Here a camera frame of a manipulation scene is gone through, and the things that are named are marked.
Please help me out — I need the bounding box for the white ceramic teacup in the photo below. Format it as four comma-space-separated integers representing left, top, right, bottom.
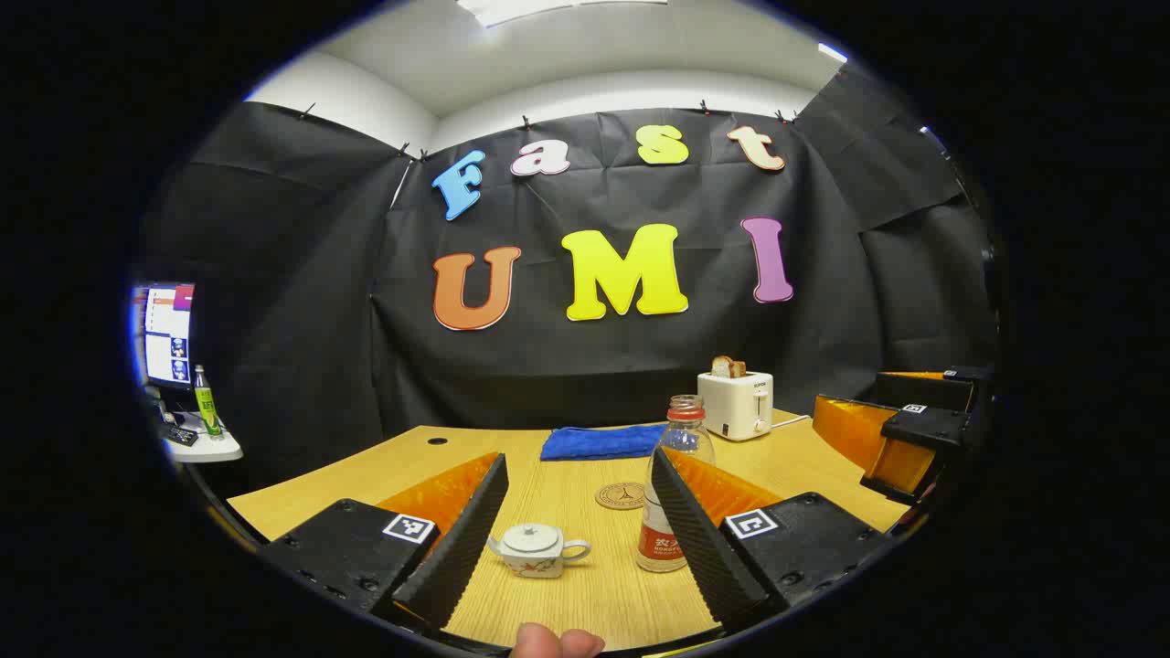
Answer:
486, 535, 592, 579

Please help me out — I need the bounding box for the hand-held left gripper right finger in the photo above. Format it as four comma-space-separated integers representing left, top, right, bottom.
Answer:
649, 445, 892, 633

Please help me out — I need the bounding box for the clear plastic water bottle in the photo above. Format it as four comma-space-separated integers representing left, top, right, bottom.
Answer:
637, 395, 717, 574

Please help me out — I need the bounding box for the white side table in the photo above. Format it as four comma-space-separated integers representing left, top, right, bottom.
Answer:
151, 411, 244, 464

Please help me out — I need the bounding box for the blue folded cloth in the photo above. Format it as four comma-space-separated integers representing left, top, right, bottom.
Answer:
539, 423, 670, 462

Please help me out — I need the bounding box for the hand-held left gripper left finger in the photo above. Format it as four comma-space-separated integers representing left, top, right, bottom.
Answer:
261, 451, 510, 631

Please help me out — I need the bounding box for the computer monitor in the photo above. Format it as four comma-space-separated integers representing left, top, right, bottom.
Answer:
131, 281, 196, 392

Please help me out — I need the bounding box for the round brown coaster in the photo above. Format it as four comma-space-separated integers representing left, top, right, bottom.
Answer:
595, 482, 652, 511

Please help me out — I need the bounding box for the white toaster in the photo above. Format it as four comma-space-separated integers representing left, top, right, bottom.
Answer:
697, 370, 775, 442

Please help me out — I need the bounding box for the large ceiling light panel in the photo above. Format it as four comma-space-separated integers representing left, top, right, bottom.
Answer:
455, 0, 670, 28

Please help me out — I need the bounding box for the green drink bottle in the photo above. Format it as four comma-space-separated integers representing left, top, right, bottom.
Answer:
193, 365, 224, 440

